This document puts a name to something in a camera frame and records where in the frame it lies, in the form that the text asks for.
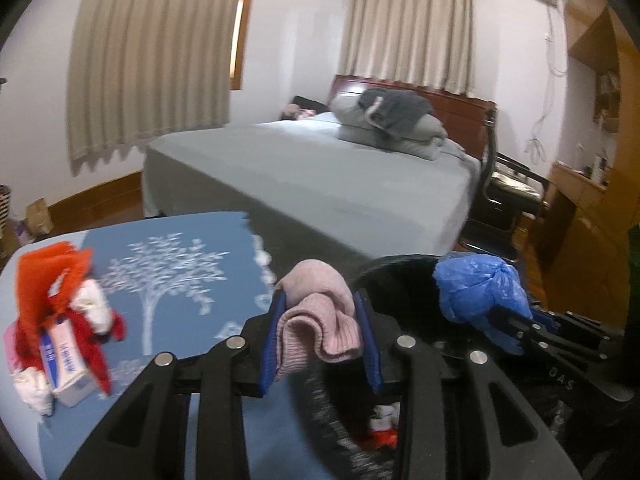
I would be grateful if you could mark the dark grey garment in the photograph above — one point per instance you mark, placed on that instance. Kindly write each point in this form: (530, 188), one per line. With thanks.
(400, 107)

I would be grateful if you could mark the brown paper bag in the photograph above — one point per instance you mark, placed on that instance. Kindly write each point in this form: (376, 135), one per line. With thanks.
(39, 217)

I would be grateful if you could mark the red sock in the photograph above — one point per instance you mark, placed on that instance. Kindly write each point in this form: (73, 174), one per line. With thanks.
(25, 350)
(97, 355)

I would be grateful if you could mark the white and blue box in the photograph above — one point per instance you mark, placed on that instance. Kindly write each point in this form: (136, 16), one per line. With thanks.
(67, 365)

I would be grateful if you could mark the narrow beige curtain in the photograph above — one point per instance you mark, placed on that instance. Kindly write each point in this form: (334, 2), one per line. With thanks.
(410, 30)

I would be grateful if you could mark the blue plastic bag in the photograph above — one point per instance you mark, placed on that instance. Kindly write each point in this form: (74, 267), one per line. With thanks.
(470, 285)

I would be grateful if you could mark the pink sock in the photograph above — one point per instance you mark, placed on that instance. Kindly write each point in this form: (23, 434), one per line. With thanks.
(320, 310)

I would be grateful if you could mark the folded grey quilt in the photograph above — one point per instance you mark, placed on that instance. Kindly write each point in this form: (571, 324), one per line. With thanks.
(415, 142)

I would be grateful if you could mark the bed with grey sheet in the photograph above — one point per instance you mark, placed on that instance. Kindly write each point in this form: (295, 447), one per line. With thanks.
(325, 175)

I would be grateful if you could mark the wooden headboard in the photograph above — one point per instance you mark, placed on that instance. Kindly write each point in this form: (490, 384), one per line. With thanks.
(465, 120)

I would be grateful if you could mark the black trash bin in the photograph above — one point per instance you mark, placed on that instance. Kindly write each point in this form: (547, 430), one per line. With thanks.
(400, 285)

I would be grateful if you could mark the wooden window frame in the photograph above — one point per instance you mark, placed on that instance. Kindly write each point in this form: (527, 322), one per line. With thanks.
(244, 30)

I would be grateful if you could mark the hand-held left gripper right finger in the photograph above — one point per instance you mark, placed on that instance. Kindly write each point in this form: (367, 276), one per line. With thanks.
(366, 350)

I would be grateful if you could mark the pink cloth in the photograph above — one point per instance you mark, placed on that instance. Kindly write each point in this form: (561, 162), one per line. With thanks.
(295, 111)

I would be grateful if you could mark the orange cloth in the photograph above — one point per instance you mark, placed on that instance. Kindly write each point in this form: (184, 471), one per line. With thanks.
(45, 280)

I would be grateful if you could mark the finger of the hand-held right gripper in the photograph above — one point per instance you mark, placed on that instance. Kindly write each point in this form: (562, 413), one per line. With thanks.
(545, 319)
(525, 337)

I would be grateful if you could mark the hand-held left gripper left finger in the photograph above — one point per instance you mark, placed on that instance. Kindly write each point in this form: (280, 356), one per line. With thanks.
(272, 345)

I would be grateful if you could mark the wide beige curtain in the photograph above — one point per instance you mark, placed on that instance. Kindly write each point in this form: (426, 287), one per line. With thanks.
(150, 60)

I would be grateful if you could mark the red cloth scrap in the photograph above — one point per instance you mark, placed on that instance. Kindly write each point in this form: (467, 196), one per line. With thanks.
(380, 440)

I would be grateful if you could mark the crumpled white tissue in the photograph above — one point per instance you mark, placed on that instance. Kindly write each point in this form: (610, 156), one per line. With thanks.
(95, 307)
(386, 416)
(32, 392)

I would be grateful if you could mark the chair seat cushion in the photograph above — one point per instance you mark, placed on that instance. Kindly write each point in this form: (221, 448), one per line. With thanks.
(515, 185)

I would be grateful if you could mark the black metal chair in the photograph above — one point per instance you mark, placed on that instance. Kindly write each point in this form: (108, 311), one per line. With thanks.
(492, 210)

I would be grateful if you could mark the blue tree print tablecloth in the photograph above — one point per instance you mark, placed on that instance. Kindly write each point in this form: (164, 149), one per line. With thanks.
(175, 240)

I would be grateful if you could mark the wooden desk cabinet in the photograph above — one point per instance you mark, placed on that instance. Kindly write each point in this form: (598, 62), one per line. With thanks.
(590, 240)

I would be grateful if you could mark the black white patterned bag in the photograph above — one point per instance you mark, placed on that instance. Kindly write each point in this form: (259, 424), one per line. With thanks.
(4, 210)

